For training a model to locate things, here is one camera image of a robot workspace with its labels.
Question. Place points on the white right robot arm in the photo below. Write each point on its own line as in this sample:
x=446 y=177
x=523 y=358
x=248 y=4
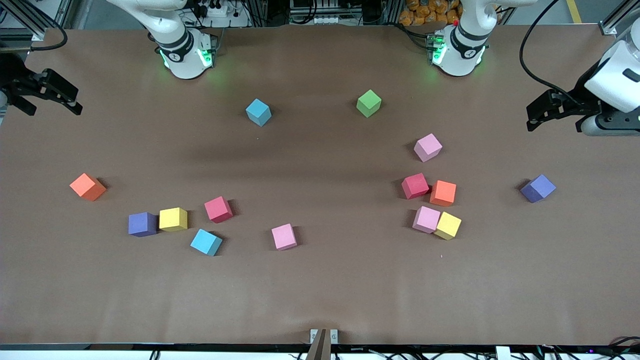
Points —
x=182 y=50

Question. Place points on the crimson foam cube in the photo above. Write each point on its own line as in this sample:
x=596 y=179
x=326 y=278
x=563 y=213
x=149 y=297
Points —
x=218 y=209
x=415 y=186

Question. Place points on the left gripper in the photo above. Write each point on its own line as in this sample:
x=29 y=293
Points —
x=573 y=102

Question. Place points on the bag of orange items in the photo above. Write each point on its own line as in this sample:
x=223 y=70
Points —
x=425 y=12

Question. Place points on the aluminium frame profile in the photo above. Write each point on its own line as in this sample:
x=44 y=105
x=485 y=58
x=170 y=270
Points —
x=35 y=27
x=612 y=25

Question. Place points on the light pink foam cube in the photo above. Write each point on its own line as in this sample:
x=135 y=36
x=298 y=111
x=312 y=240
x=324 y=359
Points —
x=428 y=147
x=426 y=219

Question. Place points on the light blue foam cube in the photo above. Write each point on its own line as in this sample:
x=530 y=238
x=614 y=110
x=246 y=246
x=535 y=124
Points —
x=206 y=242
x=258 y=112

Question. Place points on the small green-lit controller box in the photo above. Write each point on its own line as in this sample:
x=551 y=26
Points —
x=434 y=45

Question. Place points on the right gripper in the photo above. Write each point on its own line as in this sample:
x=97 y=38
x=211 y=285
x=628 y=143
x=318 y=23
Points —
x=14 y=79

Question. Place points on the green foam cube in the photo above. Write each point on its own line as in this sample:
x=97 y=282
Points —
x=369 y=103

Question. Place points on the purple foam cube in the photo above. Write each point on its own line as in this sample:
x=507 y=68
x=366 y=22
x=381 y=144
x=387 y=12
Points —
x=538 y=188
x=142 y=224

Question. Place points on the background equipment rack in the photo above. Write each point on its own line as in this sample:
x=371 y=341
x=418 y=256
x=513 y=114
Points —
x=350 y=12

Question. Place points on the small white block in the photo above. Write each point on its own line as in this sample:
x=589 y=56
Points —
x=503 y=354

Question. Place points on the white power strip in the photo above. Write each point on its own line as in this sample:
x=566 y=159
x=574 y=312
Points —
x=217 y=11

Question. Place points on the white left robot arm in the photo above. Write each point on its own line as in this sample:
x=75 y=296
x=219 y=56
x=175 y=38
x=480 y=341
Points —
x=462 y=50

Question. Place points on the yellow foam cube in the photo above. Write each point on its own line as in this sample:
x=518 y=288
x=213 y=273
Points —
x=448 y=226
x=173 y=219

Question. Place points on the orange foam cube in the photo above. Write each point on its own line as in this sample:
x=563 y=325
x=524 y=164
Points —
x=87 y=187
x=443 y=193

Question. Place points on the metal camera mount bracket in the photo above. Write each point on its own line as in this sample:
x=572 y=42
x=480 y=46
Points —
x=320 y=347

